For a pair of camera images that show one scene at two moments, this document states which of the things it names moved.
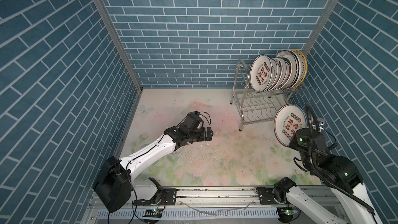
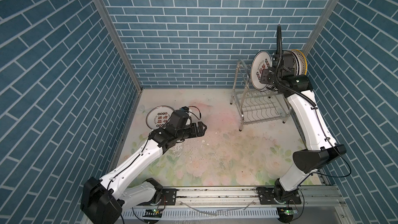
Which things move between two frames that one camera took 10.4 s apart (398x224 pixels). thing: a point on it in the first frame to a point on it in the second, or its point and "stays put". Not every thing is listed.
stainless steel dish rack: (253, 107) stays put
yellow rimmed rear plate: (303, 66) stays put
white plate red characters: (288, 119) to (157, 116)
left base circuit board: (153, 213) stays put
